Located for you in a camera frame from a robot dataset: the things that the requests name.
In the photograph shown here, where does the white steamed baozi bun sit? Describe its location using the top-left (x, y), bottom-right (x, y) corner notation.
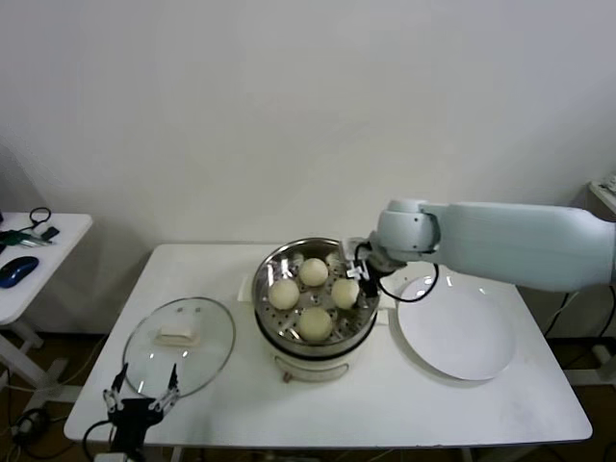
top-left (296, 306), bottom-right (334, 344)
top-left (268, 278), bottom-right (300, 310)
top-left (298, 257), bottom-right (329, 288)
top-left (330, 277), bottom-right (361, 310)

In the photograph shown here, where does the white side table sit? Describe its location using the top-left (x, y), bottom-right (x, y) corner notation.
top-left (0, 211), bottom-right (93, 392)

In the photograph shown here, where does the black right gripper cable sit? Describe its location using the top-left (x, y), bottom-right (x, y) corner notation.
top-left (374, 262), bottom-right (440, 304)

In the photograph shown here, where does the glass lid with cream handle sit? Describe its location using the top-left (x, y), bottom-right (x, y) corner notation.
top-left (122, 296), bottom-right (237, 399)

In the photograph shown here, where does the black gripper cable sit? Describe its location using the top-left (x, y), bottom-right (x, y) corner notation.
top-left (82, 418), bottom-right (115, 456)
top-left (374, 262), bottom-right (440, 304)

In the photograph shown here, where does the blue computer mouse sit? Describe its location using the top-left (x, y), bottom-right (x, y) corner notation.
top-left (0, 255), bottom-right (39, 289)

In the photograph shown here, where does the black power cable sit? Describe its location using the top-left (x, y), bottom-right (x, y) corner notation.
top-left (543, 290), bottom-right (578, 339)

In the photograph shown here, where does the white round plate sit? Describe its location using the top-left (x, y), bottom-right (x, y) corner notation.
top-left (397, 274), bottom-right (519, 382)

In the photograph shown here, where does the white electric cooker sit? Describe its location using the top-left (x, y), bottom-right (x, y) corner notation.
top-left (238, 273), bottom-right (397, 385)

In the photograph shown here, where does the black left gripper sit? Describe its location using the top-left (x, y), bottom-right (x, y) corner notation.
top-left (101, 363), bottom-right (181, 454)

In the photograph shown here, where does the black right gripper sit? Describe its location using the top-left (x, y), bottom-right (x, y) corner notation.
top-left (358, 258), bottom-right (385, 307)

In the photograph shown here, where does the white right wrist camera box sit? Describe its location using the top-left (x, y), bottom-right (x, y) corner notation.
top-left (339, 237), bottom-right (370, 281)

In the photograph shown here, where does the stainless steel steamer basket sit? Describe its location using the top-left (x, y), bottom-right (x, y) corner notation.
top-left (251, 238), bottom-right (381, 348)

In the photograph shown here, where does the black floor cable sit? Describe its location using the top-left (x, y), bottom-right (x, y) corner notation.
top-left (9, 406), bottom-right (66, 458)

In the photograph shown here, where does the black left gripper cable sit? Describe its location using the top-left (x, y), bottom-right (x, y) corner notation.
top-left (82, 418), bottom-right (115, 456)

